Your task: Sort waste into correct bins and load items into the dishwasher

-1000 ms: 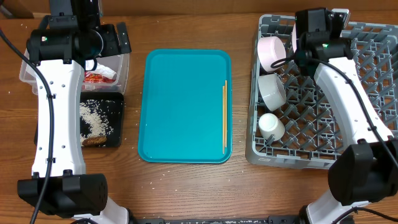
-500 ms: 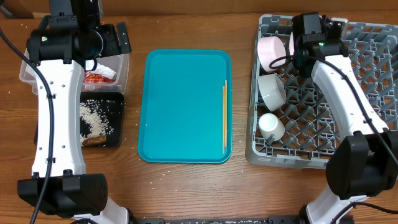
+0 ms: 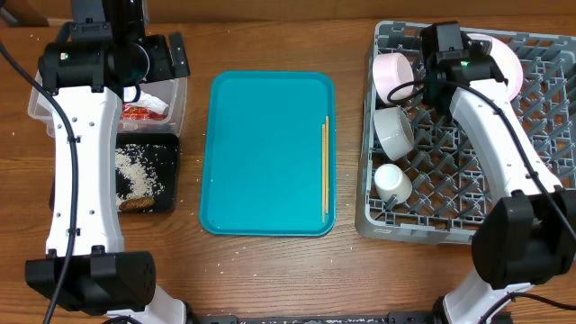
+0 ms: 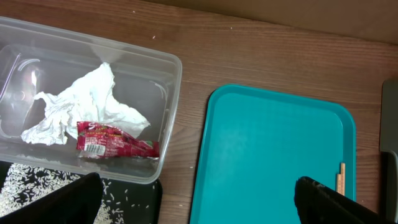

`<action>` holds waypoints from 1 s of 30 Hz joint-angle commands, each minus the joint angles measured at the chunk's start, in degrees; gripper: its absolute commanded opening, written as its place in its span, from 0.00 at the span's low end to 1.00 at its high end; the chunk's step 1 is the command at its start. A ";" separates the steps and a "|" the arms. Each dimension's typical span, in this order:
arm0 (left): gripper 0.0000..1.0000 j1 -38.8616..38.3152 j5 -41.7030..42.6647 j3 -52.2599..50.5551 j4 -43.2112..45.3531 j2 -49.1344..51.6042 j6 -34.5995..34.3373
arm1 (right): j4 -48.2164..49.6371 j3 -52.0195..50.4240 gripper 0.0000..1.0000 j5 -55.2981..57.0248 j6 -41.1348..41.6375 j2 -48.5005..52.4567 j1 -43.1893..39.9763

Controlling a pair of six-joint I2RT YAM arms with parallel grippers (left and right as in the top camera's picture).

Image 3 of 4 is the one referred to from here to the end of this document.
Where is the grey dishwasher rack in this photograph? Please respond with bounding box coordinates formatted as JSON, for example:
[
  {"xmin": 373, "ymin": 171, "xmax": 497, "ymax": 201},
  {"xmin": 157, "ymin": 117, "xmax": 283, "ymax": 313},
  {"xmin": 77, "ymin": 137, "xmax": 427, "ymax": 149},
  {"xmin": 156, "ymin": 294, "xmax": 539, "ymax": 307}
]
[{"xmin": 355, "ymin": 30, "xmax": 575, "ymax": 245}]

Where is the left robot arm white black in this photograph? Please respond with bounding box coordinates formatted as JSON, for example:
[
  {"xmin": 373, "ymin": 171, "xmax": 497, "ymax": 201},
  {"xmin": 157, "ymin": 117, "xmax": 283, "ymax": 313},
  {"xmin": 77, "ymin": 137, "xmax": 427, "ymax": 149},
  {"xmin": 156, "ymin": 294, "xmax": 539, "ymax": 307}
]
[{"xmin": 24, "ymin": 19, "xmax": 194, "ymax": 323}]

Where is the white rice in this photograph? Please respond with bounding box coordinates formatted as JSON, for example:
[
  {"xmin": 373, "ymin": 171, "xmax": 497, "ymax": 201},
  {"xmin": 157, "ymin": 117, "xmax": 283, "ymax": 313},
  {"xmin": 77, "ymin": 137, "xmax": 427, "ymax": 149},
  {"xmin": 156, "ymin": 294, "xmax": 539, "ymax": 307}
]
[{"xmin": 115, "ymin": 144, "xmax": 165, "ymax": 206}]

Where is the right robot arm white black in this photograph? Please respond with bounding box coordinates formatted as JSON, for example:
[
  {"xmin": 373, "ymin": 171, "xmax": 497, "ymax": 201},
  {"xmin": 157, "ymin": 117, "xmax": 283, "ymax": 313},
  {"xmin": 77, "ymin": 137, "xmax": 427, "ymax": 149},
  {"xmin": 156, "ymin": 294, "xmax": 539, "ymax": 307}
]
[{"xmin": 424, "ymin": 61, "xmax": 575, "ymax": 323}]

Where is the white napkin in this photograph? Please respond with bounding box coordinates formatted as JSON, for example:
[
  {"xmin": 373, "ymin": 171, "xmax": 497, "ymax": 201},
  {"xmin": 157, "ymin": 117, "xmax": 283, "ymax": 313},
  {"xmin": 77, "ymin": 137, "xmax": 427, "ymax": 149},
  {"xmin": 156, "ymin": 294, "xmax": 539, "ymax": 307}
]
[{"xmin": 123, "ymin": 86, "xmax": 169, "ymax": 114}]

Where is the teal serving tray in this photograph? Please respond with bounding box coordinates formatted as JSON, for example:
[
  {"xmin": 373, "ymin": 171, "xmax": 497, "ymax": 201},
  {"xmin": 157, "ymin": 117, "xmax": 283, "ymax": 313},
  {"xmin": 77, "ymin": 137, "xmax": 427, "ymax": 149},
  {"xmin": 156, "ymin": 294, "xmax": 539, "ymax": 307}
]
[{"xmin": 199, "ymin": 71, "xmax": 337, "ymax": 237}]

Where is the small white plate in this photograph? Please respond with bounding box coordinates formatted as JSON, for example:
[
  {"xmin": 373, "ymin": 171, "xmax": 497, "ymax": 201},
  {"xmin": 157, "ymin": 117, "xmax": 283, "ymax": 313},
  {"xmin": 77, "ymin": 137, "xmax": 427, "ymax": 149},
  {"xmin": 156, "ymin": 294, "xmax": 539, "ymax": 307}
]
[{"xmin": 372, "ymin": 53, "xmax": 414, "ymax": 104}]

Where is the white cup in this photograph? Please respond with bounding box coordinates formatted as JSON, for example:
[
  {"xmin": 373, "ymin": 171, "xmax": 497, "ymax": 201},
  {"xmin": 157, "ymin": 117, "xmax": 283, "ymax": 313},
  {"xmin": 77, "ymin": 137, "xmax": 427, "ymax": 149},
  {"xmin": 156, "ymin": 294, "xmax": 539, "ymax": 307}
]
[{"xmin": 373, "ymin": 164, "xmax": 412, "ymax": 204}]

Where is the large white plate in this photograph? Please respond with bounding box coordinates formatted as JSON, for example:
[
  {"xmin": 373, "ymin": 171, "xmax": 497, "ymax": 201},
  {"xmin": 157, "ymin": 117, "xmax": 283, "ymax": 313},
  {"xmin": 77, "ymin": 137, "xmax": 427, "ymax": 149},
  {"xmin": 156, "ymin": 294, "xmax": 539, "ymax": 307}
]
[{"xmin": 468, "ymin": 33, "xmax": 524, "ymax": 102}]

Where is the wooden chopstick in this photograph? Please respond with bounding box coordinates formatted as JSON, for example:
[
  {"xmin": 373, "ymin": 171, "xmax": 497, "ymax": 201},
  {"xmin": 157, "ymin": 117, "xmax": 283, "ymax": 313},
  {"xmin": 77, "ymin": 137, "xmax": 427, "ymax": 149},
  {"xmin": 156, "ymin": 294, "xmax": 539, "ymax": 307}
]
[
  {"xmin": 323, "ymin": 115, "xmax": 329, "ymax": 216},
  {"xmin": 321, "ymin": 124, "xmax": 327, "ymax": 224}
]

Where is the grey bowl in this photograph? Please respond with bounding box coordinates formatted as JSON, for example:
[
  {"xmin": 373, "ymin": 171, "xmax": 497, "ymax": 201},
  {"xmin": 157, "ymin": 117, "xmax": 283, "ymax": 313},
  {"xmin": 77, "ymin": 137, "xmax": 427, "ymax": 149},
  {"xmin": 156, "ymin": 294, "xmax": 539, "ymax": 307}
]
[{"xmin": 373, "ymin": 106, "xmax": 415, "ymax": 161}]

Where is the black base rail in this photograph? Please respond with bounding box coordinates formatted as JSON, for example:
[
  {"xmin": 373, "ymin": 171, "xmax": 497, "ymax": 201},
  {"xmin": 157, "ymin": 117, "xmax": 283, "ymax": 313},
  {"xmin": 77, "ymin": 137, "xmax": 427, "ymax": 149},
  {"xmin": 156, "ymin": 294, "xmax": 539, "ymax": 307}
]
[{"xmin": 193, "ymin": 311, "xmax": 444, "ymax": 324}]

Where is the black plastic tray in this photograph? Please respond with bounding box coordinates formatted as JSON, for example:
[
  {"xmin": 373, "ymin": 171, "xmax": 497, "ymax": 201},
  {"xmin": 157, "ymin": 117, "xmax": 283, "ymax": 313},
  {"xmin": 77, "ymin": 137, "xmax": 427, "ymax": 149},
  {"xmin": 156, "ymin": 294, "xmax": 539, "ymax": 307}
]
[{"xmin": 48, "ymin": 132, "xmax": 181, "ymax": 214}]

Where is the brown food scrap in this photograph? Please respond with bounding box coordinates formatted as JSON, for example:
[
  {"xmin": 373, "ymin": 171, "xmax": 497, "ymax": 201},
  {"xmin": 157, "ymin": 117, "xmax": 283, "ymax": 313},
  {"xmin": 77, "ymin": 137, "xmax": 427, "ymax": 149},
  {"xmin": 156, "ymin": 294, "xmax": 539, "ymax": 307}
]
[{"xmin": 119, "ymin": 196, "xmax": 155, "ymax": 212}]

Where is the red snack wrapper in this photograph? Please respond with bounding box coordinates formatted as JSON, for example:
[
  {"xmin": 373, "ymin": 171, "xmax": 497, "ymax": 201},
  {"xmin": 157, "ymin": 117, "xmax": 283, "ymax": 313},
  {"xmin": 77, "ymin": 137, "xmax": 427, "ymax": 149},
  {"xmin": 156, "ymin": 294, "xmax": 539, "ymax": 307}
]
[{"xmin": 121, "ymin": 104, "xmax": 167, "ymax": 121}]

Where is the clear plastic bin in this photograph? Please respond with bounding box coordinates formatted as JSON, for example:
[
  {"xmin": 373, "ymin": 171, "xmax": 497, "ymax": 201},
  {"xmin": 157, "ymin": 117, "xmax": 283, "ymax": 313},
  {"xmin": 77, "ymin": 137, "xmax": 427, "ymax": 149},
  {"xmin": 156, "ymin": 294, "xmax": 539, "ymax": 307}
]
[{"xmin": 28, "ymin": 77, "xmax": 187, "ymax": 138}]

